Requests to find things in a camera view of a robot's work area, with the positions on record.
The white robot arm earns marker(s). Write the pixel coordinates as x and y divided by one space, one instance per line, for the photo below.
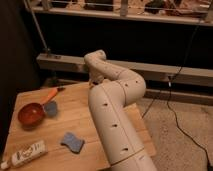
113 88

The blue sponge eraser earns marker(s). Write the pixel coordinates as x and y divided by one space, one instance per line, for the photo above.
72 142

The small blue round sponge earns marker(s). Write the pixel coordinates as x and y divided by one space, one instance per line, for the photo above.
51 109

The orange measuring cup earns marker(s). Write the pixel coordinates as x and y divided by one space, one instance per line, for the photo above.
33 113

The white tube with label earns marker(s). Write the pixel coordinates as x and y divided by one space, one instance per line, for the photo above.
25 155

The diagonal metal rod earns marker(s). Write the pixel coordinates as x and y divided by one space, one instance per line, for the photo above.
38 30

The upper shelf with clutter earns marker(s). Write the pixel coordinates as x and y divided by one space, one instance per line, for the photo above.
187 12

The grey metal lower rail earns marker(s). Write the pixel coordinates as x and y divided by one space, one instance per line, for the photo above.
154 72

